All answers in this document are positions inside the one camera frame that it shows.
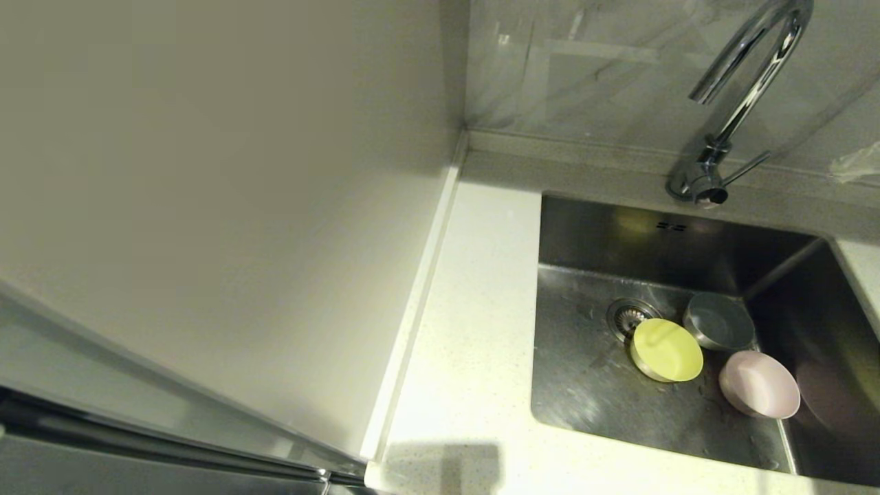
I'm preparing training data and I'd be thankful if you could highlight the gray bowl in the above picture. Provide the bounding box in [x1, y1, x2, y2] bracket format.
[683, 291, 756, 352]

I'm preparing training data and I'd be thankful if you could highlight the pink bowl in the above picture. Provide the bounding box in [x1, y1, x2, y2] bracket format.
[718, 350, 802, 420]

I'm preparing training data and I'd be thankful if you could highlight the yellow bowl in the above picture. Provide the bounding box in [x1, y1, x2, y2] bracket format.
[630, 317, 704, 383]

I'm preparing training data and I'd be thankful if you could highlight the metal sink drain strainer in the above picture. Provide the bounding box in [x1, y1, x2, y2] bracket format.
[606, 298, 662, 344]

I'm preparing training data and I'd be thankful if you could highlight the stainless steel sink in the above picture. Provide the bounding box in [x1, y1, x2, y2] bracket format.
[529, 192, 880, 485]

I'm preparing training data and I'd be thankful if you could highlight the chrome gooseneck faucet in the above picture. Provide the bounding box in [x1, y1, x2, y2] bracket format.
[665, 0, 815, 209]

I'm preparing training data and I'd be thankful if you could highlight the stainless steel appliance door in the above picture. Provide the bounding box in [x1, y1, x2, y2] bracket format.
[0, 275, 375, 495]

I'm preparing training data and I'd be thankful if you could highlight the long bar door handle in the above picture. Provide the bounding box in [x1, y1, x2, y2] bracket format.
[0, 385, 369, 487]

